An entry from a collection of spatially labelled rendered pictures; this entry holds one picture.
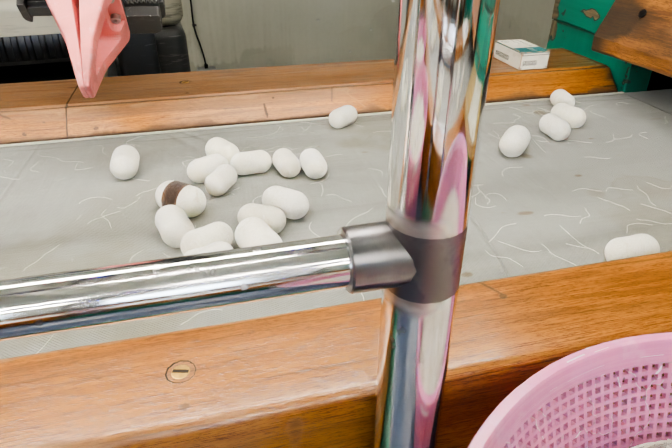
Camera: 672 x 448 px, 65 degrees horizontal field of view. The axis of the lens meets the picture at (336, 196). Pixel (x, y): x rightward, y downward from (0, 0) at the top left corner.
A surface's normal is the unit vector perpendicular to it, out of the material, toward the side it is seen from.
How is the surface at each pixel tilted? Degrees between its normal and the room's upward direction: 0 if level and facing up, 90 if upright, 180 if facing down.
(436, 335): 90
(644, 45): 67
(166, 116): 45
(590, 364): 75
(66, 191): 0
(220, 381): 0
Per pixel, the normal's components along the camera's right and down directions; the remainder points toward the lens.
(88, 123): 0.17, -0.29
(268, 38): 0.32, 0.47
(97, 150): 0.00, -0.88
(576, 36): -0.97, 0.09
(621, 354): 0.26, 0.22
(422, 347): 0.08, 0.48
